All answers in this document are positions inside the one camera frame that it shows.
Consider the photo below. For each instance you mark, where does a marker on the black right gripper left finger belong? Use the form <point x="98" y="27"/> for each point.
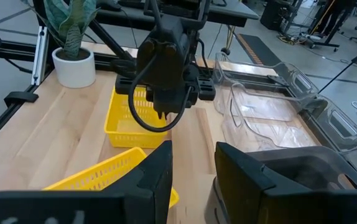
<point x="135" y="202"/>

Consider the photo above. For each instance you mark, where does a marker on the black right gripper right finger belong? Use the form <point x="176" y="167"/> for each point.
<point x="247" y="199"/>

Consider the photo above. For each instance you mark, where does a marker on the yellow plastic basket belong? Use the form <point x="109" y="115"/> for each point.
<point x="104" y="174"/>
<point x="125" y="130"/>

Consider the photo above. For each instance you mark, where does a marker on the smoke grey plastic bin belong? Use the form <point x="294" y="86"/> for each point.
<point x="306" y="168"/>

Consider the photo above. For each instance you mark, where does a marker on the clear plastic bin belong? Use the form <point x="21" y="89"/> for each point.
<point x="265" y="124"/>
<point x="225" y="68"/>

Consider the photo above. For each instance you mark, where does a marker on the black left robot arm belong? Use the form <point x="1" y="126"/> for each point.
<point x="181" y="7"/>

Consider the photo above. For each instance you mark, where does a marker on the grey side desk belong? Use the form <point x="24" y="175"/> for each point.
<point x="228" y="14"/>

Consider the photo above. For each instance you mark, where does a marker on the black hazard-striped floor mat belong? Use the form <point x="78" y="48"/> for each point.
<point x="256" y="46"/>

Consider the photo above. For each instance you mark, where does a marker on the white plant pot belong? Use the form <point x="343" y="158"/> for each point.
<point x="72" y="73"/>

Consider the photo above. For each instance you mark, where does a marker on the green snake plant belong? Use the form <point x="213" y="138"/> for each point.
<point x="72" y="31"/>

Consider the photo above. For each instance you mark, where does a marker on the black cabinet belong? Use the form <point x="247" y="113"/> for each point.
<point x="275" y="15"/>

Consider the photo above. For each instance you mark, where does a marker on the silver aluminium bar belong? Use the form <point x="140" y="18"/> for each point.
<point x="40" y="56"/>

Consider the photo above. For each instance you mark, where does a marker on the person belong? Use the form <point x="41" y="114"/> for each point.
<point x="331" y="17"/>

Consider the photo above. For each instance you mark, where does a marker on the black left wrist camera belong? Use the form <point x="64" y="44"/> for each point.
<point x="175" y="102"/>

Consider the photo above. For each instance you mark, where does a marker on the black frame clamp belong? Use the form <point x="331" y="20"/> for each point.
<point x="20" y="98"/>

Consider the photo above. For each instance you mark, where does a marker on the black aluminium table frame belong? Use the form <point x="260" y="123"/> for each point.
<point x="10" y="49"/>

